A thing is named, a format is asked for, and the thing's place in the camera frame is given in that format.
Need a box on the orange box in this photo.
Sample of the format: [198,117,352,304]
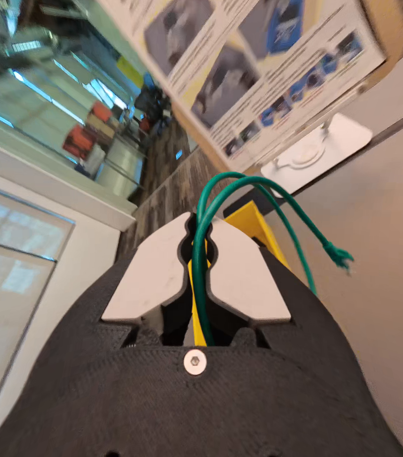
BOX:
[62,124,97,160]
[90,101,113,123]

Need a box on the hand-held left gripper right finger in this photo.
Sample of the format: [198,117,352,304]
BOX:
[206,218,292,325]

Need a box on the green ethernet cable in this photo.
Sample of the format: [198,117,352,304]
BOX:
[191,172,355,347]

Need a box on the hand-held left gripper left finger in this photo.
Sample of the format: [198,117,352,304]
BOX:
[101,212,192,324]

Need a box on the metal cylindrical bin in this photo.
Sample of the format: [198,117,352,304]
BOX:
[96,137,145,198]

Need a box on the glass partition panel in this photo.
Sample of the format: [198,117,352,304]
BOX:
[0,181,76,431]

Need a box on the printed poster display board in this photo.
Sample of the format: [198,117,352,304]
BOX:
[96,0,403,173]

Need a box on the yellow plastic bin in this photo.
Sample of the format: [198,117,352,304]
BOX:
[187,201,292,347]

